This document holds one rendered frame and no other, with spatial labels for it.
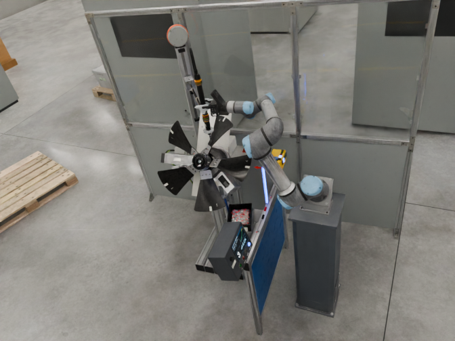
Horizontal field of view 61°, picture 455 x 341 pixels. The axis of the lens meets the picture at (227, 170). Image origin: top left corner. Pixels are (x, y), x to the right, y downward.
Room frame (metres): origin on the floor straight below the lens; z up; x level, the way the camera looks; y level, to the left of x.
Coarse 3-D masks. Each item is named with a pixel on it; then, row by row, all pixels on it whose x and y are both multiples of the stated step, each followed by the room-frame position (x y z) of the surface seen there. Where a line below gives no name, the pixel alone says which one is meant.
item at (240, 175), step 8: (224, 160) 2.19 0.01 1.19; (232, 160) 2.16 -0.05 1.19; (240, 160) 2.14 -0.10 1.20; (248, 160) 2.12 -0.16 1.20; (224, 168) 2.10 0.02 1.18; (232, 168) 2.09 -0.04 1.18; (240, 168) 2.07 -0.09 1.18; (248, 168) 2.05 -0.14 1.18; (232, 176) 2.03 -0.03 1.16; (240, 176) 2.02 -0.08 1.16
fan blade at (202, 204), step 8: (200, 184) 2.10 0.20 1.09; (208, 184) 2.11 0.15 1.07; (200, 192) 2.07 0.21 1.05; (208, 192) 2.07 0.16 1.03; (216, 192) 2.08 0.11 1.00; (200, 200) 2.03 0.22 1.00; (208, 200) 2.03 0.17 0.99; (216, 200) 2.04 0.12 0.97; (200, 208) 1.99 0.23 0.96; (208, 208) 1.99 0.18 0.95; (216, 208) 1.99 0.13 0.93
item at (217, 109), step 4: (212, 100) 2.18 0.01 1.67; (212, 104) 2.13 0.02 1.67; (216, 104) 2.13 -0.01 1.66; (212, 108) 2.14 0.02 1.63; (216, 108) 2.12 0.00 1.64; (220, 108) 2.13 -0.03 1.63; (224, 108) 2.13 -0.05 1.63; (212, 112) 2.14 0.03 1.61; (216, 112) 2.12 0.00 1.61; (220, 112) 2.12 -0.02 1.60; (224, 112) 2.11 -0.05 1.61
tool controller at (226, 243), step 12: (228, 228) 1.48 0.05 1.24; (240, 228) 1.47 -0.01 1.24; (216, 240) 1.42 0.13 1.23; (228, 240) 1.39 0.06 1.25; (240, 240) 1.42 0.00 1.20; (216, 252) 1.33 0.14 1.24; (228, 252) 1.31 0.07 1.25; (216, 264) 1.30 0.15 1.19; (228, 264) 1.27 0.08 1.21; (228, 276) 1.28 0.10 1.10
